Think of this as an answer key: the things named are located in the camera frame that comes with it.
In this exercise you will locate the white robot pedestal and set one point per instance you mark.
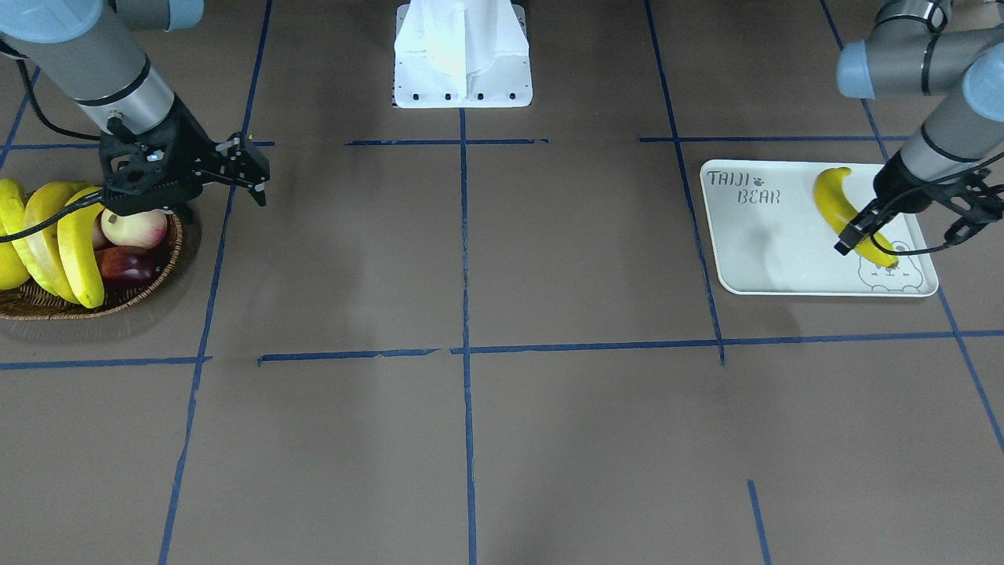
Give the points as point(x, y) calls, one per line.
point(462, 54)

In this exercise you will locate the brown wicker basket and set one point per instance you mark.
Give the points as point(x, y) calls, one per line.
point(30, 301)

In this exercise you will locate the white bear tray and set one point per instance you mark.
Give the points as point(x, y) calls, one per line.
point(769, 238)

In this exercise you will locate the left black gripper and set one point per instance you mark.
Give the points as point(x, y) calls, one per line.
point(893, 187)

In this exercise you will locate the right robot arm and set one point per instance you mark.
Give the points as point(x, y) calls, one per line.
point(88, 49)

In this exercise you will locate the yellow banana beside apples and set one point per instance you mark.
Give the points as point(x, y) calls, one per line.
point(77, 254)

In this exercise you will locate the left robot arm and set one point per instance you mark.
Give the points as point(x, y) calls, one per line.
point(946, 160)

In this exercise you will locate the dark red apple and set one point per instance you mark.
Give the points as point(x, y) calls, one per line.
point(127, 267)

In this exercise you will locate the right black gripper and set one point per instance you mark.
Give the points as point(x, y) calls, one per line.
point(194, 147)

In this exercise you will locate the pale pink apple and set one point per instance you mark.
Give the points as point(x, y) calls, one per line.
point(144, 229)

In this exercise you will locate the yellow banana moved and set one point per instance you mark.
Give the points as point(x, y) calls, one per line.
point(832, 204)
point(13, 204)
point(48, 270)

